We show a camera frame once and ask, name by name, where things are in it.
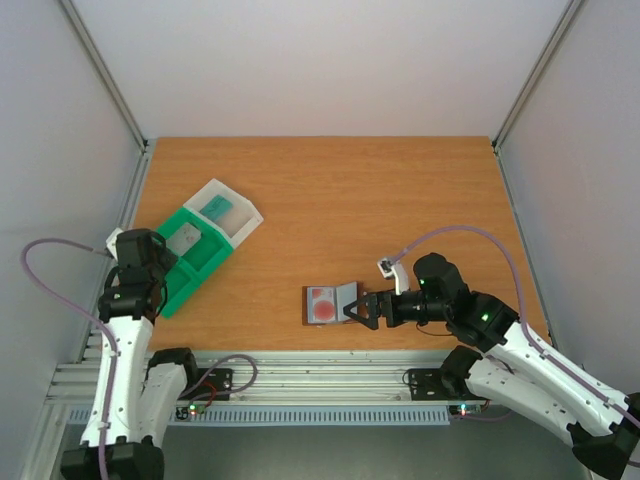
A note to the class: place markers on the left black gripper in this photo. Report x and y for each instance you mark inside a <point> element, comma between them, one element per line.
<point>167,256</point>

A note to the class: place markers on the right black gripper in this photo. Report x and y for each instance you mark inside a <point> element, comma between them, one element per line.
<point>373,310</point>

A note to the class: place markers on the white patterned credit card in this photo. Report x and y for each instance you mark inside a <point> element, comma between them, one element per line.
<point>183,239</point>

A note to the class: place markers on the red spotted card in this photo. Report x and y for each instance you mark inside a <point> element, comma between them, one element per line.
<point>321,305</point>

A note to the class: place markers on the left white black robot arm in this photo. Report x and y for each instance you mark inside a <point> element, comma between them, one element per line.
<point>134,395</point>

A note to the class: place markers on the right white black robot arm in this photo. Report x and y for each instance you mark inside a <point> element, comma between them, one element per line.
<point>503,361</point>

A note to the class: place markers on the teal card in bin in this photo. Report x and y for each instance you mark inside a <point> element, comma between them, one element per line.
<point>216,208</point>

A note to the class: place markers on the green plastic compartment tray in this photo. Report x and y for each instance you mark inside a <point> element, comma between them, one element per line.
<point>197,264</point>

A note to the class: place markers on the white translucent plastic bin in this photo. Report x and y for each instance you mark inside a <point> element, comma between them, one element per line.
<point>239,223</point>

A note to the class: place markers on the right controller board with leds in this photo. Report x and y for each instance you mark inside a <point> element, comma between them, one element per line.
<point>466,409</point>

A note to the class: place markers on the controller board with leds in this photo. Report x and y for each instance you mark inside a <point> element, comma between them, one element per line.
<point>189,413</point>
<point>466,409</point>

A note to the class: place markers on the left controller board with leds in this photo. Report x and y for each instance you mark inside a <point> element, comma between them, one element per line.
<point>189,413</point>

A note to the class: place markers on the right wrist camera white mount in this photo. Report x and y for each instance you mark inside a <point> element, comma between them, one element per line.
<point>396,272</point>

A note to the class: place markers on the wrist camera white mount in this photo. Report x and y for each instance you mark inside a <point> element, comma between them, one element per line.
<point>396,272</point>
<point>111,243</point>

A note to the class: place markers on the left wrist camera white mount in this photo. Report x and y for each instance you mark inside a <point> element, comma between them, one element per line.
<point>111,243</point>

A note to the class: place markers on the left aluminium corner post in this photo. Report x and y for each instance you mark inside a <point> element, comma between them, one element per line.
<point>98,63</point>

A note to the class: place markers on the aluminium corner post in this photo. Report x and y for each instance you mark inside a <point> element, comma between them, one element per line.
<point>98,63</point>
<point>553,44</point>

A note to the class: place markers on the aluminium frame rail front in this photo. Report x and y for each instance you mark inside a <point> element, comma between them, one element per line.
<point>330,377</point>

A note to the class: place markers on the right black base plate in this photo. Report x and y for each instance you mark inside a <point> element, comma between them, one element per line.
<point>426,384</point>

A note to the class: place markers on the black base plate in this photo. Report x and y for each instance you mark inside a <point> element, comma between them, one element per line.
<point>216,387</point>
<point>426,384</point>

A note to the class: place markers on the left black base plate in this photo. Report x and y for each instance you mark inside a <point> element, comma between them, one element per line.
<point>216,387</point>

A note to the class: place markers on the grey slotted cable duct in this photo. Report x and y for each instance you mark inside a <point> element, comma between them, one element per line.
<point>281,416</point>

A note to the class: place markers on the right aluminium corner post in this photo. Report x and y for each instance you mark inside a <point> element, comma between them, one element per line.
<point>553,44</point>

